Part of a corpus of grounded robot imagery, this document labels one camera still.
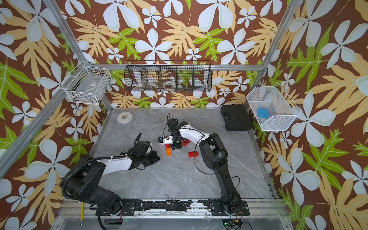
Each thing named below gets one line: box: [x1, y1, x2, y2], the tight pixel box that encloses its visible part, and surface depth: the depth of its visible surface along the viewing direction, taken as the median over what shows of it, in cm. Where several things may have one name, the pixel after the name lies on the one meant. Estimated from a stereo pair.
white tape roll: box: [116, 111, 133, 124], surface depth 117 cm
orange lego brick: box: [165, 147, 173, 157], surface depth 96 cm
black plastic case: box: [220, 104, 253, 132], surface depth 111 cm
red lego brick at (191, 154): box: [187, 150, 199, 159], surface depth 95 cm
